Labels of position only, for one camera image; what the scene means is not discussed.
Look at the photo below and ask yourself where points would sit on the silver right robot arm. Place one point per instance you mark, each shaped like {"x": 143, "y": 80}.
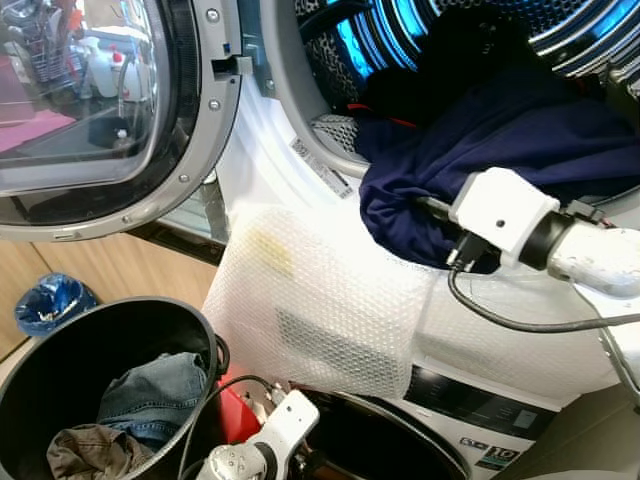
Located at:
{"x": 600, "y": 260}

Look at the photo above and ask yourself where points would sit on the black garment with red trim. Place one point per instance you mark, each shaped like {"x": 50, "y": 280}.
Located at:
{"x": 450, "y": 60}

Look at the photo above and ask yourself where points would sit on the grey perforated lint filter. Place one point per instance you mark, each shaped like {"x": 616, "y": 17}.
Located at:
{"x": 335, "y": 132}

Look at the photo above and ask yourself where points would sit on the black round washer door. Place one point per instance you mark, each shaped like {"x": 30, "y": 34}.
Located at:
{"x": 380, "y": 445}

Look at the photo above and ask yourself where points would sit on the white washing machine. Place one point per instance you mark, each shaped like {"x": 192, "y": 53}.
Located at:
{"x": 490, "y": 410}

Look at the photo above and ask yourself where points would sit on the blue plastic bag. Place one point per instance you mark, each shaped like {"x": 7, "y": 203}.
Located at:
{"x": 55, "y": 305}

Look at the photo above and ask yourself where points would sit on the clear bubble wrap sheet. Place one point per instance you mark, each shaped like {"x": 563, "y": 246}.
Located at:
{"x": 320, "y": 290}

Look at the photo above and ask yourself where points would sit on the black round laundry bucket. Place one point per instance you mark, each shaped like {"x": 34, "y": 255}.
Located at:
{"x": 60, "y": 370}

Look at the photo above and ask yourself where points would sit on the brown grey crumpled garment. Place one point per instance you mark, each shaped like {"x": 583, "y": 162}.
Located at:
{"x": 90, "y": 455}

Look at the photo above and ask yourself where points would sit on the white tumble dryer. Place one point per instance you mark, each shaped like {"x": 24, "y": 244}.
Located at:
{"x": 260, "y": 150}

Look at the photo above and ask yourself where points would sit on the navy blue garment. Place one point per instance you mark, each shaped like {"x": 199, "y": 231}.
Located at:
{"x": 520, "y": 140}

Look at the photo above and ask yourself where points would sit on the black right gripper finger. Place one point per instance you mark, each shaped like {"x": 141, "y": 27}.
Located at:
{"x": 433, "y": 205}

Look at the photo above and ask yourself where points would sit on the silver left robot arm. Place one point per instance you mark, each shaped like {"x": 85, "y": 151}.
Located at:
{"x": 230, "y": 465}

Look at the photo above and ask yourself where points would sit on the blue denim jeans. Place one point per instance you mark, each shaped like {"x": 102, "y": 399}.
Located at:
{"x": 150, "y": 395}

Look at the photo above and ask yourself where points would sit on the white barcode label sticker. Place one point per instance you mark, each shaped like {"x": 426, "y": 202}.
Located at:
{"x": 322, "y": 168}

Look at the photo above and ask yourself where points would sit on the grey round dryer door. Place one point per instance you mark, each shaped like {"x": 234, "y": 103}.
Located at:
{"x": 205, "y": 150}

